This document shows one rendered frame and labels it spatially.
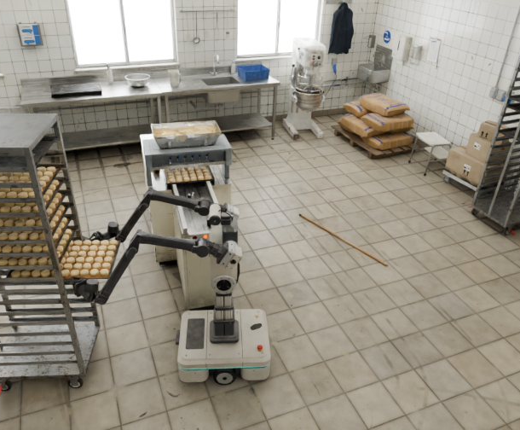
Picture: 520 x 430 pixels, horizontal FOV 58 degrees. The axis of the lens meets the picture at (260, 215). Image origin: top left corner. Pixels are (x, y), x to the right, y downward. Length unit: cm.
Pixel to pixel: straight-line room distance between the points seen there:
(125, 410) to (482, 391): 251
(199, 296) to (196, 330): 43
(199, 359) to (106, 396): 70
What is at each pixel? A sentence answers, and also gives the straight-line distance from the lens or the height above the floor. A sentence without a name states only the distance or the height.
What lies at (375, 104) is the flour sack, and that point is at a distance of 706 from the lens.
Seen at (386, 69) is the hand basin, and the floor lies 89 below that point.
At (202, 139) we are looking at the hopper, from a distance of 396.
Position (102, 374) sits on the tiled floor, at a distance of 372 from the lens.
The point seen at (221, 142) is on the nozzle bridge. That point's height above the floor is 118.
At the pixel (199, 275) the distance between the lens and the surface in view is 373.
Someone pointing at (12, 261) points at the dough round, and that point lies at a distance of 310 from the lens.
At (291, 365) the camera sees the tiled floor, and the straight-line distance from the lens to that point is 366.
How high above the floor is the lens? 278
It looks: 32 degrees down
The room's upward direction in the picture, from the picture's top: 2 degrees clockwise
